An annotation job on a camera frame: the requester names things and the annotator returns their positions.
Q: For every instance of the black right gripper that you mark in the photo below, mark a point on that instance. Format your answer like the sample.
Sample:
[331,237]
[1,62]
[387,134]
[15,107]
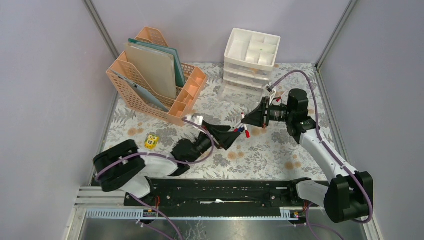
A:
[257,117]

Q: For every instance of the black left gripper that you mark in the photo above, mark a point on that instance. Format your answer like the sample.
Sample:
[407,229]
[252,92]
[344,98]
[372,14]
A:
[222,138]

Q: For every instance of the white plastic drawer unit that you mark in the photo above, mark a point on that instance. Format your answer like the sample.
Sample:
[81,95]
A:
[249,61]

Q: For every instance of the teal file folder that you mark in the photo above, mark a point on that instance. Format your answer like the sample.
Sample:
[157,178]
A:
[179,73]

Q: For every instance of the light blue clipboard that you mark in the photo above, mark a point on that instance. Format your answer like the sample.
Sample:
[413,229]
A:
[142,92]

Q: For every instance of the beige file folder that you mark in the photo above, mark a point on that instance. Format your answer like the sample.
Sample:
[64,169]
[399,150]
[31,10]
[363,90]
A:
[157,68]

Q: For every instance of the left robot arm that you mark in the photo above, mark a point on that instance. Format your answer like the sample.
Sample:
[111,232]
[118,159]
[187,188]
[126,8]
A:
[125,167]

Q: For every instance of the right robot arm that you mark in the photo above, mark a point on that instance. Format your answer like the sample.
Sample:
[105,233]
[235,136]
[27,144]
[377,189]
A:
[349,193]

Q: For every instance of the floral patterned table mat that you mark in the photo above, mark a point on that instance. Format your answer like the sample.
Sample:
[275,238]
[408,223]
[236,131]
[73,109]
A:
[268,154]

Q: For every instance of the orange plastic file organizer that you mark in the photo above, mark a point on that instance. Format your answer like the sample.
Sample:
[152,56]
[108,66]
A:
[195,80]

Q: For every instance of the yellow owl eraser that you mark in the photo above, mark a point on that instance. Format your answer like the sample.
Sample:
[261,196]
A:
[151,141]

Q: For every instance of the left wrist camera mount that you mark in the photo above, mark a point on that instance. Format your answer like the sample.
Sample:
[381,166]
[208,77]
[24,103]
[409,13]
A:
[195,119]

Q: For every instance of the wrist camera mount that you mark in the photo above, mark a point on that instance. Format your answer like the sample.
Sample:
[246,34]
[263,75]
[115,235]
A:
[195,119]
[272,93]

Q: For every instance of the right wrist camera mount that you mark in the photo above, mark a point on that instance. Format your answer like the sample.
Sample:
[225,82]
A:
[272,93]

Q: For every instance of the right aluminium frame post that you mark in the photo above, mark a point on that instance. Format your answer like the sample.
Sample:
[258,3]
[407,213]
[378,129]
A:
[334,36]

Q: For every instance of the aluminium frame post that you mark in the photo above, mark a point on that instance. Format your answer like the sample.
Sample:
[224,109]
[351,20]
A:
[334,36]
[91,8]

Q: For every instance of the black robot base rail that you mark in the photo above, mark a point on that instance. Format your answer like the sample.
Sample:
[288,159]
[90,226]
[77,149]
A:
[222,198]

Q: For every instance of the left aluminium frame post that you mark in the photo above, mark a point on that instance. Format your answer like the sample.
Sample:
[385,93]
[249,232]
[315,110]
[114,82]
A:
[91,8]

